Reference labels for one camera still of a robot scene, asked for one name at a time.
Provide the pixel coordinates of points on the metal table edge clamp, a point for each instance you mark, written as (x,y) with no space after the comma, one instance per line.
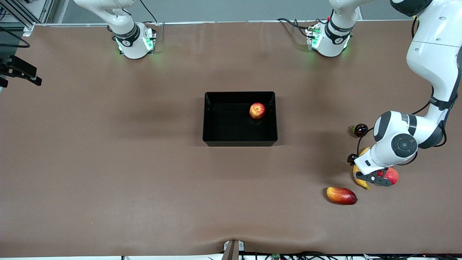
(232,251)

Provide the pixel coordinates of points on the red yellow mango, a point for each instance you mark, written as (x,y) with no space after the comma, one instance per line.
(341,195)

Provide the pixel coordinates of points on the red pomegranate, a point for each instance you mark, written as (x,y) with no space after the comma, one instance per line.
(393,176)

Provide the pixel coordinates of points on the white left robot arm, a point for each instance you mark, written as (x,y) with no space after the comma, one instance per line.
(433,54)

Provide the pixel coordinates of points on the aluminium frame profile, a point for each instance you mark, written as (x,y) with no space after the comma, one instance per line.
(27,23)

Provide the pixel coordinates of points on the silver table edge rail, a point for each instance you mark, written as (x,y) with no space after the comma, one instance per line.
(234,22)

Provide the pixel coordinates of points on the red yellow apple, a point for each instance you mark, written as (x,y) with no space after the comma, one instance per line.
(257,111)

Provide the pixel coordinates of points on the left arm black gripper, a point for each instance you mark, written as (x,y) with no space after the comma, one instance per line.
(349,159)

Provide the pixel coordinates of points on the yellow banana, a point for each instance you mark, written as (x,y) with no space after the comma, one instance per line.
(363,185)

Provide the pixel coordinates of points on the black plastic box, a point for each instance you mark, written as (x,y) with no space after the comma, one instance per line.
(231,130)

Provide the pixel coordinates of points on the small green circuit board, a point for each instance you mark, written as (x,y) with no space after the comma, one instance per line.
(276,256)

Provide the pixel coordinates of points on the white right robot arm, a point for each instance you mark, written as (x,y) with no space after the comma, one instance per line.
(131,48)

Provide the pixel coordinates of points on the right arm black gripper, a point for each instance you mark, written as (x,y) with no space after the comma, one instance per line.
(18,68)

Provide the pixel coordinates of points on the brown table cover sheet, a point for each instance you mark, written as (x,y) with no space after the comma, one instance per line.
(231,198)

